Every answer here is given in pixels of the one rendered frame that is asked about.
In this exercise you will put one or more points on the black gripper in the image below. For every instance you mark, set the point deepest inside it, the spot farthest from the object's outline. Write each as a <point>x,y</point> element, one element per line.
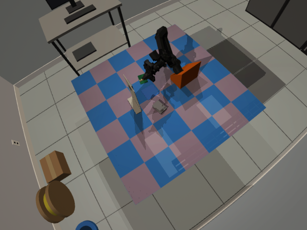
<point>152,69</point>

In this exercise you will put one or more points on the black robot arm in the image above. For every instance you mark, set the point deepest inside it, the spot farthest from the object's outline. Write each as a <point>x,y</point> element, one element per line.
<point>165,52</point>

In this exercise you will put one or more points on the tan panel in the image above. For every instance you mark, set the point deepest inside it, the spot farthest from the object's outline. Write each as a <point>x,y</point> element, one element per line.
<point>133,99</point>

